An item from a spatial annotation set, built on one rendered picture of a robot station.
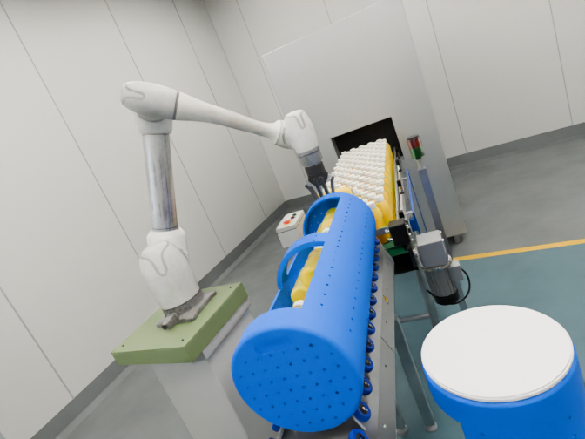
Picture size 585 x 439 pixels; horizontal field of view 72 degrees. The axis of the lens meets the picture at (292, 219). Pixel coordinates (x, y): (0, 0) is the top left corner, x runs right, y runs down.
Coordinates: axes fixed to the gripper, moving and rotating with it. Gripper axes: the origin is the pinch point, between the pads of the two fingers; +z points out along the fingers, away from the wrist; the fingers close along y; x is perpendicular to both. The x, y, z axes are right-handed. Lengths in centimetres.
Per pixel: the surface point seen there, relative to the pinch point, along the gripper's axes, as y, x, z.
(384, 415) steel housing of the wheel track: -15, 80, 28
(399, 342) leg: -9, 5, 65
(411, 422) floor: 0, -1, 116
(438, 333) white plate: -32, 74, 12
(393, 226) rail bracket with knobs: -20.9, -4.6, 16.2
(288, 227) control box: 25.4, -14.3, 6.9
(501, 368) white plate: -42, 87, 12
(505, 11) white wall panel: -167, -385, -43
